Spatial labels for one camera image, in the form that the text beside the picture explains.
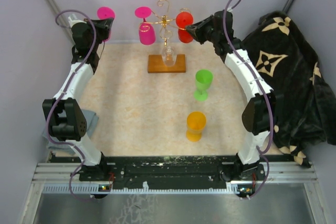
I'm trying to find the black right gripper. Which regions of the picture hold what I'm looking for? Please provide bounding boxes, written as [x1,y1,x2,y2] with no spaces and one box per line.
[183,15,218,45]

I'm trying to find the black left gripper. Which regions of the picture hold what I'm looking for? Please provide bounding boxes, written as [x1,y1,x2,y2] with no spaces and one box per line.
[83,17,113,51]

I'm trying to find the red plastic wine glass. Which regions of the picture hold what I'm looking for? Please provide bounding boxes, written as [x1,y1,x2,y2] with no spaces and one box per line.
[175,12,193,44]

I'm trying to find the clear wine glass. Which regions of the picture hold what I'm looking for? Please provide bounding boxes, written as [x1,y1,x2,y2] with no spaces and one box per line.
[161,46,176,67]

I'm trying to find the magenta plastic wine glass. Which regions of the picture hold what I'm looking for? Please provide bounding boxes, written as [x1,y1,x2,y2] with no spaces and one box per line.
[134,6,156,46]

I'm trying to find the gold wire wine glass rack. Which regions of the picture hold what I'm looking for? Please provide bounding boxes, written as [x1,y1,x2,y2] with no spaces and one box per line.
[134,0,194,73]

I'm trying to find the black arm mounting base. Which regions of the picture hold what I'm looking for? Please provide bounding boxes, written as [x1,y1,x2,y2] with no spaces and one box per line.
[50,156,269,198]

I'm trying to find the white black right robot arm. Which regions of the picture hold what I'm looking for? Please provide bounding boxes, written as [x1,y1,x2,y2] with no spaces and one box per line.
[185,11,284,180]

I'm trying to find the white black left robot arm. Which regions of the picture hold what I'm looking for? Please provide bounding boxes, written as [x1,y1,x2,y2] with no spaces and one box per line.
[42,17,114,180]

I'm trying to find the green plastic wine glass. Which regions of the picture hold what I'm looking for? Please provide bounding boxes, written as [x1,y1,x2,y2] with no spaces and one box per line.
[194,69,213,101]

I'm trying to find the orange plastic wine glass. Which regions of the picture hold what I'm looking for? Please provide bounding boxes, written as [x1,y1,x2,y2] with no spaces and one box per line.
[186,111,206,142]

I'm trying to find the grey blue cloth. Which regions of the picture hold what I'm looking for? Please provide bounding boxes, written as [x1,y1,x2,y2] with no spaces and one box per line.
[42,109,99,155]

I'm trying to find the black floral blanket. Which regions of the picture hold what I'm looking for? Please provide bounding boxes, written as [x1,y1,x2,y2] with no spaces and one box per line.
[243,11,335,168]

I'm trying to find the aluminium frame rail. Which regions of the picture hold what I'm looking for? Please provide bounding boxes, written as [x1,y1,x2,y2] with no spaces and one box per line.
[20,156,326,223]

